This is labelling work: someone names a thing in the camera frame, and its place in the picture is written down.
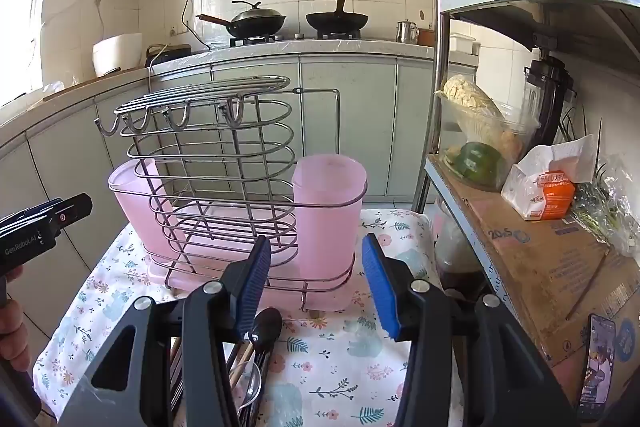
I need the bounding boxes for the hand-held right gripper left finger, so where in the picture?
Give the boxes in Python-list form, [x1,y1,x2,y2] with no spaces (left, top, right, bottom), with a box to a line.
[57,234,273,427]

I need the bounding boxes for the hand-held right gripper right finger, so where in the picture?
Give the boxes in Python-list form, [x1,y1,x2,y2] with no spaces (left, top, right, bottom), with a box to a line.
[361,233,577,427]

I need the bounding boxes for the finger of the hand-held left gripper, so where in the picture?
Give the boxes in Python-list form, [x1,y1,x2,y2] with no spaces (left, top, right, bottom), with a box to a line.
[47,193,94,234]
[0,199,58,230]

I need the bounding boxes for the pink plastic utensil cup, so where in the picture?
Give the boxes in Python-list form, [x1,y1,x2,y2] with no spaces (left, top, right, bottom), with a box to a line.
[108,159,177,260]
[291,155,368,280]

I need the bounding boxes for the steel wire utensil rack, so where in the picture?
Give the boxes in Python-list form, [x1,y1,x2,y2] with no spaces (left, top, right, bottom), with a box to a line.
[95,75,368,314]

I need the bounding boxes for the person's left hand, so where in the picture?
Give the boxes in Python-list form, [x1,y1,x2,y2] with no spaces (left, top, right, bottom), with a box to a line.
[0,264,32,374]

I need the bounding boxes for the black spoon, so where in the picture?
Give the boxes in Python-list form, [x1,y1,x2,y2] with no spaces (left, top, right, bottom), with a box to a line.
[247,307,284,360]

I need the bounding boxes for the pink plastic drip tray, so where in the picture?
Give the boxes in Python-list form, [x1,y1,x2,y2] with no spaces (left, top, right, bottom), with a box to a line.
[146,202,357,310]

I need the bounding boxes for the light wooden chopstick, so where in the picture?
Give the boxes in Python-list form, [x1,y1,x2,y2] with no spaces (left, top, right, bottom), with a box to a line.
[227,342,254,390]

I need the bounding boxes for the jar of dark liquid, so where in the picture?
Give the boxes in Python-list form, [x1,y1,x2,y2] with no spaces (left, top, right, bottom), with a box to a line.
[432,198,489,304]

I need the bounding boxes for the steel spoon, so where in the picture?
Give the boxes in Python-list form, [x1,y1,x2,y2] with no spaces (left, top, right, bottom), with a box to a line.
[235,359,264,412]

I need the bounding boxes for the floral white cloth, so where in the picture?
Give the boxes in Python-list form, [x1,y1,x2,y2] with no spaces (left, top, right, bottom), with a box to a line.
[32,207,467,427]

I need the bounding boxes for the dark brown chopstick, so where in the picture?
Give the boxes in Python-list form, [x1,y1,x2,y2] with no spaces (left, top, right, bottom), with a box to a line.
[169,336,184,414]

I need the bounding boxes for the green bell pepper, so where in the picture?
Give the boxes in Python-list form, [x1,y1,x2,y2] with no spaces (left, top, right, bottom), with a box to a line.
[454,142,509,186]

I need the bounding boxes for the white rice cooker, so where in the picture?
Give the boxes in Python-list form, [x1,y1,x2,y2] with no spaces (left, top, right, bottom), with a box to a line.
[92,34,144,78]

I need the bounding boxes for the brown cardboard sheet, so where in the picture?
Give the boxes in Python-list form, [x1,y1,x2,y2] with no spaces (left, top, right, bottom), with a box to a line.
[440,156,640,370]

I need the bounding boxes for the pale green base cabinets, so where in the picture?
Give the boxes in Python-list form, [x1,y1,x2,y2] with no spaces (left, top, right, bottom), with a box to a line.
[0,51,476,338]

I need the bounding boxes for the black induction cooker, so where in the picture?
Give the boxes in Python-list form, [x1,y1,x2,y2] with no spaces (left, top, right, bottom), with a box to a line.
[145,44,194,68]

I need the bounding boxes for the orange tissue pack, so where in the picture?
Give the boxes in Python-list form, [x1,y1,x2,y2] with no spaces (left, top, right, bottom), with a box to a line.
[501,134,602,223]

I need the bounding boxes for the clear plastic container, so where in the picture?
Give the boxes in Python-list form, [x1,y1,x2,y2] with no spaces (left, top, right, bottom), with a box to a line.
[436,93,542,194]

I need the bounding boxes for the pale enoki mushroom bundle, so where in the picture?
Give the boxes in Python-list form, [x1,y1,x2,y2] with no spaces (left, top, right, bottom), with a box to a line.
[433,74,506,124]

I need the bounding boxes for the smartphone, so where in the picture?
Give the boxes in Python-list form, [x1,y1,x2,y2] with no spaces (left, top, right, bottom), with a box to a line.
[579,313,619,423]

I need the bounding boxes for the green onions in bag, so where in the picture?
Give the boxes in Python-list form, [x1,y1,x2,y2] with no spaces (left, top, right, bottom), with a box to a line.
[569,107,640,259]

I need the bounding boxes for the black blender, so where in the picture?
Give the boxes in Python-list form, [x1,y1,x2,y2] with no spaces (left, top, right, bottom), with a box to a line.
[522,57,577,148]

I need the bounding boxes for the gas stove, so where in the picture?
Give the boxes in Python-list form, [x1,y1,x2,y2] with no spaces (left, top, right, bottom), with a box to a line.
[229,29,362,48]

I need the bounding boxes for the steel kettle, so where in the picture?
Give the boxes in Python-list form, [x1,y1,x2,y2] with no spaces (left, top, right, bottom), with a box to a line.
[396,20,420,44]

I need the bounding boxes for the white plastic container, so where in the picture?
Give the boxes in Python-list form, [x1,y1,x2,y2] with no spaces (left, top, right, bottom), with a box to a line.
[449,34,481,56]

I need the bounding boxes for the steel wok lid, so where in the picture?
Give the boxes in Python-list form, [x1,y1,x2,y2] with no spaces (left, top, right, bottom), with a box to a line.
[231,0,287,22]

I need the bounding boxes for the steel shelf rack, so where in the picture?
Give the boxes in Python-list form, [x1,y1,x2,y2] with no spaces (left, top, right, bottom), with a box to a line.
[412,0,640,427]

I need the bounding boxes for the white power cable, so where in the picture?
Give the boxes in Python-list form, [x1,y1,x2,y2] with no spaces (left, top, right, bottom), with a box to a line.
[146,46,172,108]

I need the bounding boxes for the black power cable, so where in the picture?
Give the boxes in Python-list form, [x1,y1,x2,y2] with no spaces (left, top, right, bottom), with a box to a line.
[181,0,212,52]

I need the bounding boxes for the black wok with wooden handle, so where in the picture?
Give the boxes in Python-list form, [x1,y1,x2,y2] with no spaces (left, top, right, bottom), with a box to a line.
[196,9,287,40]

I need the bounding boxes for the black wok with dark handle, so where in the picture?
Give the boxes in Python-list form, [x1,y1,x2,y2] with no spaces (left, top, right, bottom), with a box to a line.
[306,0,370,32]

